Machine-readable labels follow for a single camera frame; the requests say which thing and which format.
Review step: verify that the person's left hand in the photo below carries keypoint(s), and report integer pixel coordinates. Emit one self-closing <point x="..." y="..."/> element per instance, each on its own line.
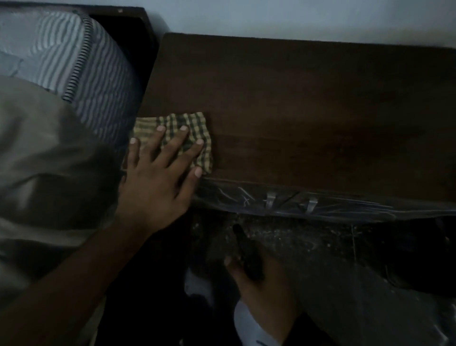
<point x="153" y="196"/>

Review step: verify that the person's right hand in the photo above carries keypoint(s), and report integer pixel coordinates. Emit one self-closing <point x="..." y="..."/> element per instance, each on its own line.
<point x="270" y="303"/>

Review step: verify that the white spray bottle black trigger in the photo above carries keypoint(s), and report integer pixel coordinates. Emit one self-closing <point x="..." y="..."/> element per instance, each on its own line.
<point x="249" y="256"/>

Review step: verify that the checkered cleaning cloth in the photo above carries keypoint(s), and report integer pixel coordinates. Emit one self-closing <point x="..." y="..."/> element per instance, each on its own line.
<point x="199" y="124"/>

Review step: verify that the person's left forearm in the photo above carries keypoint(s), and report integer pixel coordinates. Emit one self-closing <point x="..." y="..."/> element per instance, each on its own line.
<point x="64" y="292"/>

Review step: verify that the person's black trouser legs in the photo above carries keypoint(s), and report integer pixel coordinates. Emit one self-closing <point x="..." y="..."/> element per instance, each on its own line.
<point x="210" y="328"/>

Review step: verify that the brown wooden cabinet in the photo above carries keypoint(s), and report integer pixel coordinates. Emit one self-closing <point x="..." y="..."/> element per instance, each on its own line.
<point x="303" y="107"/>

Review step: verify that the white shoe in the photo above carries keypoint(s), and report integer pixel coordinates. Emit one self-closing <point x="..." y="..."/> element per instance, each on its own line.
<point x="196" y="287"/>

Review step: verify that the tan bed sheet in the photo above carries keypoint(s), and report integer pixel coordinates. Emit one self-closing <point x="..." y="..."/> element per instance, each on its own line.
<point x="42" y="160"/>

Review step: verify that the striped quilted mattress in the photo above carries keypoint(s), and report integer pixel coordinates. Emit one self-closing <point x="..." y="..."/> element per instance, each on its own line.
<point x="53" y="46"/>

